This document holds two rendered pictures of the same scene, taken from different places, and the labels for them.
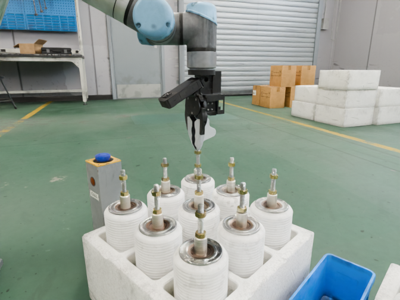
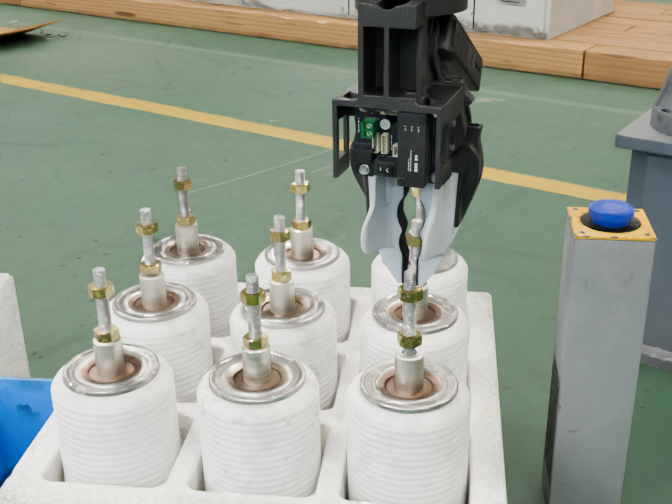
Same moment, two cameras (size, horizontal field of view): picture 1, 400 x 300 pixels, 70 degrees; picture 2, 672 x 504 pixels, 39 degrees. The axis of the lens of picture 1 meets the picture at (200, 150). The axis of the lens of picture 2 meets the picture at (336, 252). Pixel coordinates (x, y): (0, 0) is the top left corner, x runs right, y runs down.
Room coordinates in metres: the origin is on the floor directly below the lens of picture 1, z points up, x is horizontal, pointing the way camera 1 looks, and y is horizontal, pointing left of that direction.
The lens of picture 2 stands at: (1.22, -0.41, 0.64)
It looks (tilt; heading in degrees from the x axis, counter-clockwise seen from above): 24 degrees down; 143
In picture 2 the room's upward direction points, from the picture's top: 1 degrees counter-clockwise
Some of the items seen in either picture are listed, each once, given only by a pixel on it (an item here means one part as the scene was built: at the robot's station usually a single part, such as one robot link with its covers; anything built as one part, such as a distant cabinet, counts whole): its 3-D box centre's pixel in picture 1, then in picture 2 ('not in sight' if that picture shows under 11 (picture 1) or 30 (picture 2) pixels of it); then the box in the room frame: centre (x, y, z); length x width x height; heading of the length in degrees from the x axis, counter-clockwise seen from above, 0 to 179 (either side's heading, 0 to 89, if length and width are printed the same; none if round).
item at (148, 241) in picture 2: (242, 200); (149, 248); (0.51, -0.08, 0.30); 0.01 x 0.01 x 0.08
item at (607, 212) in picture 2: (103, 158); (610, 216); (0.73, 0.26, 0.32); 0.04 x 0.04 x 0.02
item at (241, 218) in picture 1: (241, 219); (153, 289); (0.51, -0.08, 0.26); 0.02 x 0.02 x 0.03
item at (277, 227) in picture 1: (268, 239); (123, 464); (0.59, -0.16, 0.16); 0.10 x 0.10 x 0.18
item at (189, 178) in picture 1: (197, 178); (408, 385); (0.75, 0.01, 0.25); 0.08 x 0.08 x 0.01
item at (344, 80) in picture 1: (347, 79); not in sight; (2.97, -1.51, 0.45); 0.39 x 0.39 x 0.18; 19
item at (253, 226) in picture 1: (241, 224); (154, 302); (0.51, -0.08, 0.25); 0.08 x 0.08 x 0.01
